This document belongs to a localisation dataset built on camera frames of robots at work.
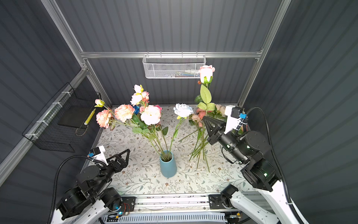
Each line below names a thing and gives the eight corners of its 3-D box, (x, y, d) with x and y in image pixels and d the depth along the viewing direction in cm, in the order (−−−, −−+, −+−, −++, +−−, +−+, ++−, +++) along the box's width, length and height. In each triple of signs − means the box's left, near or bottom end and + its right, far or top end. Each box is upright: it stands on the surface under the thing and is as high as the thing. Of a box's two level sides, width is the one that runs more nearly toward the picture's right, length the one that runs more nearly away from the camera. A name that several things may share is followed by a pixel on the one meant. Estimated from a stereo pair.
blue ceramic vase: (160, 175, 85) (154, 161, 69) (168, 163, 90) (165, 148, 74) (169, 182, 83) (166, 170, 66) (178, 170, 87) (177, 155, 71)
